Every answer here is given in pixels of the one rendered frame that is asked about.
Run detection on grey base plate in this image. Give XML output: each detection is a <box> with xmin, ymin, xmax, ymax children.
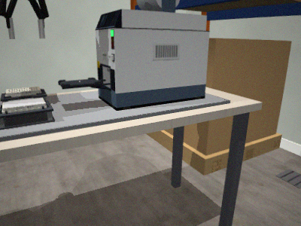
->
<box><xmin>0</xmin><ymin>91</ymin><xmax>230</xmax><ymax>142</ymax></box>

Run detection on white cylinder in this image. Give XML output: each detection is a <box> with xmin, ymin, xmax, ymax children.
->
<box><xmin>137</xmin><ymin>0</ymin><xmax>180</xmax><ymax>11</ymax></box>

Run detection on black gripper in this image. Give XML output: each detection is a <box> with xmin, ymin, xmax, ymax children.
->
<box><xmin>0</xmin><ymin>0</ymin><xmax>49</xmax><ymax>39</ymax></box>

